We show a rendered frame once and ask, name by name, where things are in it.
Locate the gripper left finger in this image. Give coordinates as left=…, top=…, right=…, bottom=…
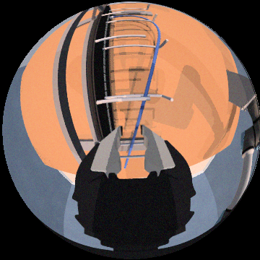
left=72, top=126, right=123, bottom=201

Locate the grey free-standing rack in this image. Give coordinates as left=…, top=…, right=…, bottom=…
left=52, top=4, right=173, bottom=165

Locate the dark blue cable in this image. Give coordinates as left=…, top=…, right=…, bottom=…
left=119, top=15, right=161, bottom=169

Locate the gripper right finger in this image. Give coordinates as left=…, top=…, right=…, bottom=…
left=141, top=124, right=196, bottom=197

